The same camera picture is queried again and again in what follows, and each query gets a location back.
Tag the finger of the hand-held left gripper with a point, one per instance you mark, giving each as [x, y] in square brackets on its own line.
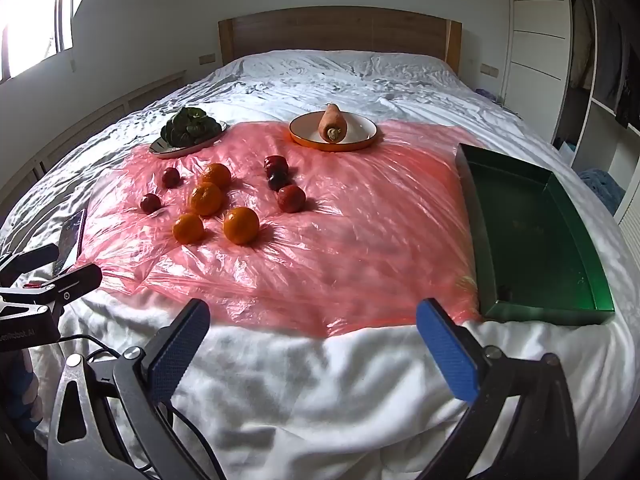
[30, 260]
[75, 282]

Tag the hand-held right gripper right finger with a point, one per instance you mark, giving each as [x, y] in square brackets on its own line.
[447, 355]

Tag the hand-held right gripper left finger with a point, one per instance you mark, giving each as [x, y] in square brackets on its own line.
[180, 350]

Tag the orange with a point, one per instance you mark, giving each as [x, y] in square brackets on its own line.
[241, 225]
[205, 198]
[216, 175]
[188, 228]

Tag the green metal tray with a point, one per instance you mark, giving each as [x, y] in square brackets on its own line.
[530, 230]

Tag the small dark red apple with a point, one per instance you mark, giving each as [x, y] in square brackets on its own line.
[278, 181]

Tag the person's left forearm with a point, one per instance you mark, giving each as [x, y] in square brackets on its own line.
[25, 390]

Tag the black smartphone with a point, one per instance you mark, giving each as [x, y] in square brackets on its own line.
[70, 240]

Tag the pink plastic sheet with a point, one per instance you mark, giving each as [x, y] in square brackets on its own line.
[350, 240]

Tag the patterned grey plate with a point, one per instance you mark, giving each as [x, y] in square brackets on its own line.
[165, 149]

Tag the dark green bok choy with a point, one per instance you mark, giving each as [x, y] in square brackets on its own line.
[190, 127]

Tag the blue towel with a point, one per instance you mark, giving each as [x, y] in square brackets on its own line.
[602, 185]

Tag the pale paper bag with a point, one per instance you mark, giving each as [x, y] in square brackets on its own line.
[565, 152]

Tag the window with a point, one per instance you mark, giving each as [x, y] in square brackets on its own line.
[30, 25]

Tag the orange rimmed white plate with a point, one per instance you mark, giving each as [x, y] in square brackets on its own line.
[360, 132]

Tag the carrot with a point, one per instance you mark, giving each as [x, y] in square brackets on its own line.
[331, 120]

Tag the small blue cloth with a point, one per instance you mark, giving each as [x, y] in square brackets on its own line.
[487, 94]

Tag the white open wardrobe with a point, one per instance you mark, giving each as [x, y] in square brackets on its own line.
[600, 125]

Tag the dark hanging clothes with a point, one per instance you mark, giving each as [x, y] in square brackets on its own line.
[625, 85]

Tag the white wardrobe panel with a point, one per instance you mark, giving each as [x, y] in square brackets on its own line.
[537, 35]

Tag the wooden headboard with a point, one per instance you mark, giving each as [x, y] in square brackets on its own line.
[340, 35]

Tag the light hanging garment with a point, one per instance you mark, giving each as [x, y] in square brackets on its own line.
[582, 35]

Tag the wall socket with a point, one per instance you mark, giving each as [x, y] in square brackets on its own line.
[489, 70]
[206, 58]

